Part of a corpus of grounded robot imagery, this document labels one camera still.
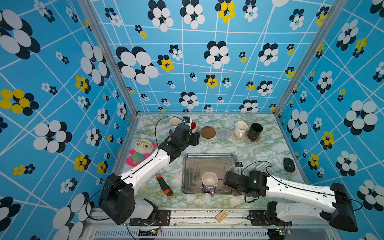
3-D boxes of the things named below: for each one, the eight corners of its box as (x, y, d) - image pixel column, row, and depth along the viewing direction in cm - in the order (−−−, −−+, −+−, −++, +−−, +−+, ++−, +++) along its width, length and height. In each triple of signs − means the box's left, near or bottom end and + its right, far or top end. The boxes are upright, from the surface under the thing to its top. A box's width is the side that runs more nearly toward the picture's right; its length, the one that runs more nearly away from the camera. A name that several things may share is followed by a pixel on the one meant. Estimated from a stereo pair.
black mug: (249, 144, 104) (254, 135, 96) (246, 132, 111) (250, 122, 102) (260, 144, 104) (265, 134, 95) (256, 132, 111) (261, 122, 102)
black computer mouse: (286, 172, 91) (288, 170, 89) (281, 159, 96) (282, 157, 94) (295, 172, 91) (297, 170, 89) (289, 159, 96) (291, 157, 94)
